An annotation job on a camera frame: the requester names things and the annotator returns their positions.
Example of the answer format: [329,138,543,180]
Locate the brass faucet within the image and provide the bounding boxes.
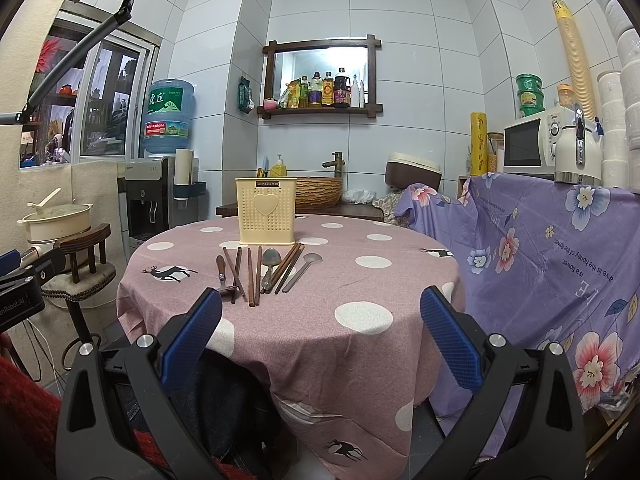
[322,152,345,179]

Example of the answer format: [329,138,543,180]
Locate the wooden spoon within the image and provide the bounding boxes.
[216,255,228,296]

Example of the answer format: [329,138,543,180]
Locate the yellow roll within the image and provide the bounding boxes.
[470,112,488,176]

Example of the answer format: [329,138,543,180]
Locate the grey water dispenser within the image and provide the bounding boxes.
[118,156,206,254]

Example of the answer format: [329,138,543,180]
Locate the blue water jug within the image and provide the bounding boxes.
[142,79,195,155]

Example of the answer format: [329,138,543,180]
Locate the beige plastic utensil holder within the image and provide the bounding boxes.
[235,178,296,246]

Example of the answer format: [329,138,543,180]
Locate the small wooden stool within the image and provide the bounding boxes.
[42,223,116,302]

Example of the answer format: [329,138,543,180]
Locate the pink polka dot tablecloth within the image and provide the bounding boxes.
[115,212,468,480]

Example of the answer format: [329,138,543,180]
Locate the yellow oil bottle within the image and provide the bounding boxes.
[321,72,334,106]

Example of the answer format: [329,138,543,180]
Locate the dark wooden counter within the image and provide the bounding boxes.
[216,203,384,221]

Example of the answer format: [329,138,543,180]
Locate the brown wooden chopstick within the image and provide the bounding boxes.
[264,243,302,294]
[254,246,262,307]
[247,247,255,308]
[222,247,247,302]

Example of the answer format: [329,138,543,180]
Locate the wooden framed wall shelf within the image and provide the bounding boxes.
[258,35,383,120]

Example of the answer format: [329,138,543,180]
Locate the woven pattern basin sink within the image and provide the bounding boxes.
[295,177,343,207]

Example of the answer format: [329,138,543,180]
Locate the grey metal spoon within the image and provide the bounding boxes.
[282,252,323,294]

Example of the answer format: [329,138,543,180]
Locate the yellow soap bottle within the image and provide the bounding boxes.
[269,154,288,178]

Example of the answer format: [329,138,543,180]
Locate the brown white rice cooker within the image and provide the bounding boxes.
[385,153,442,190]

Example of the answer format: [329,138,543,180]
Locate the paper cup stack holder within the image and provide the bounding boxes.
[172,148,206,200]

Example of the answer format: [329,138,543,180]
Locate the dark soy sauce bottle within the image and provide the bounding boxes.
[333,67,350,108]

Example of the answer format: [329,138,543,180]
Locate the white crumpled plastic bag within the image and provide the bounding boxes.
[342,190,376,205]

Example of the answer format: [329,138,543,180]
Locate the window with metal frame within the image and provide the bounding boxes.
[18,23,160,169]

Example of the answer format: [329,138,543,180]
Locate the cream cooking pot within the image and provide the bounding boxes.
[16,188,93,245]

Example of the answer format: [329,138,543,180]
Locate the purple floral cloth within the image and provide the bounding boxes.
[395,174,639,445]

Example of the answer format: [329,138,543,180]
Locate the green hanging packet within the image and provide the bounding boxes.
[238,76,255,114]

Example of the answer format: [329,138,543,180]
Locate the pink small bowl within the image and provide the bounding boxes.
[264,99,278,110]

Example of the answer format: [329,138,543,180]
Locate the white microwave oven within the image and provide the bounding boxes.
[503,106,574,179]

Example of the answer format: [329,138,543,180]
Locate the steel spoon patterned handle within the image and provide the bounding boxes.
[262,248,282,294]

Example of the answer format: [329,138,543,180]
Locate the green stacked cups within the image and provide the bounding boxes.
[515,74,544,117]

